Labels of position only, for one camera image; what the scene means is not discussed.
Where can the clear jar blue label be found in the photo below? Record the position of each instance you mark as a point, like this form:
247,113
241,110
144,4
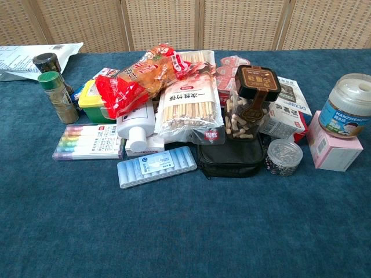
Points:
345,113

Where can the bag of bamboo chopsticks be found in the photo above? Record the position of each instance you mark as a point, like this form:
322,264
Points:
189,107

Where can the light blue battery pack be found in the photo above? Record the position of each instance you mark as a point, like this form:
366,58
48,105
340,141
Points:
156,167

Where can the black zip pouch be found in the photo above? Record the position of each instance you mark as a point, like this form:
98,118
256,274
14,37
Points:
230,159

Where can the white plastic bottle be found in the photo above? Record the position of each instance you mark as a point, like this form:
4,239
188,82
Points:
137,123

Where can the brown lid biscuit jar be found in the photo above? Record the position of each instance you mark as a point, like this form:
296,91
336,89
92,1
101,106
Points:
249,107

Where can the red and orange snack bag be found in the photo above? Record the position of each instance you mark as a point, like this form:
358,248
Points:
139,84

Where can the red jelly cup pack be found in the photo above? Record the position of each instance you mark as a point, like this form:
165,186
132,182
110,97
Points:
227,76

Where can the blue table cloth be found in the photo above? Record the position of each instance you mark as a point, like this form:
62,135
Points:
185,226

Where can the pastel highlighter pen set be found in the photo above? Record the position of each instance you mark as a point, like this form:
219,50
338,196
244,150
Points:
87,142

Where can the green container with yellow lid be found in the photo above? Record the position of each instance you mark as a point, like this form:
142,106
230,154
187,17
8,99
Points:
92,105

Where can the small clear jar of clips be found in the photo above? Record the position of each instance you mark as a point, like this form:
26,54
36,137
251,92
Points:
284,157

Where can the red and white small packet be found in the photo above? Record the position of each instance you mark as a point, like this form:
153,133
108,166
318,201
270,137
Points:
106,72

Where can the white printed cardboard box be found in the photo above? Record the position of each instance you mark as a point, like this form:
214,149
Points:
287,116

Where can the woven rattan folding screen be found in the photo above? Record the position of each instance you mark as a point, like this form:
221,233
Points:
185,23

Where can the blue snack packet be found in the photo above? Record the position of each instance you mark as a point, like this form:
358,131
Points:
76,95

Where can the green cap spice jar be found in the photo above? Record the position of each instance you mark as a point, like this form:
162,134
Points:
59,98

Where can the pink cardboard box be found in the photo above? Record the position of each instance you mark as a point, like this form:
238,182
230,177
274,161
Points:
330,150

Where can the black cap spice jar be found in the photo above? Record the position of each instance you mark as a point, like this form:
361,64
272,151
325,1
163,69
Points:
49,62

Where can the white plastic mailer bag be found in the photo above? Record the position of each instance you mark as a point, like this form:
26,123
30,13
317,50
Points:
23,62

